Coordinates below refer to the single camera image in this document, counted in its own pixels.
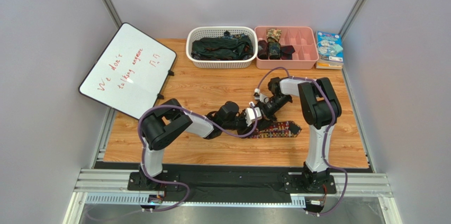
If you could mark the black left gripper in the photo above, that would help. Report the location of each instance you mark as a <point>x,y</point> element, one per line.
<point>243,124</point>

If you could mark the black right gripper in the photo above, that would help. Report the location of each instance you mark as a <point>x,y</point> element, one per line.
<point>267,111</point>

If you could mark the multicoloured checked patterned tie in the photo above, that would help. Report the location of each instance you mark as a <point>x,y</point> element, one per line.
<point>286,129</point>

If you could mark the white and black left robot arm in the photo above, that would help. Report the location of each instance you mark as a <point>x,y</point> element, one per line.
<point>162,125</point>

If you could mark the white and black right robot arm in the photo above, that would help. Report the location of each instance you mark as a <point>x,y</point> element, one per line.
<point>320,108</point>

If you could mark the dark green ties pile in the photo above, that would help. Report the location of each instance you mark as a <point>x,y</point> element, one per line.
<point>224,48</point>

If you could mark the rolled dark red tie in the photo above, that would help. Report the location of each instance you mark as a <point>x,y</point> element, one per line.
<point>287,52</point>

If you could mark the rolled dark green tie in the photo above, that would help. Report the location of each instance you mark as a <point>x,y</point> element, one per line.
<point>274,51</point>

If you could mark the rolled dark maroon tie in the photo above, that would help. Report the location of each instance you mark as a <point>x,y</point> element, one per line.
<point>262,50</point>

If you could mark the yellow book under box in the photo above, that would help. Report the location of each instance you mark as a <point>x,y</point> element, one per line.
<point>320,65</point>

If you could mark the rolled floral beige tie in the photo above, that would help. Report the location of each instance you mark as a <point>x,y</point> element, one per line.
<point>273,35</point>

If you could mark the pink divided organiser tray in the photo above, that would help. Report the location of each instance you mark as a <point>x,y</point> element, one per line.
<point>301,38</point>

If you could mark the blue packaged box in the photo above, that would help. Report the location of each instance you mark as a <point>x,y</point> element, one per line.
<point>329,47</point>

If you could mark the white perforated plastic basket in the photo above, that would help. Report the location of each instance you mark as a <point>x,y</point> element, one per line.
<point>218,31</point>

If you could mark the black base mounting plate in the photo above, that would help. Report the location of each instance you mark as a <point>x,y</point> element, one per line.
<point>248,184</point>

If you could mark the whiteboard with red writing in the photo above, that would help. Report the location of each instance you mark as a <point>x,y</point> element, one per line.
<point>130,73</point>

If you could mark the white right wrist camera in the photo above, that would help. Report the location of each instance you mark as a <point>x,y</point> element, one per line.
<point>260,97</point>

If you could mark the aluminium frame rail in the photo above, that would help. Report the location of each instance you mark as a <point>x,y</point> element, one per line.
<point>109,186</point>

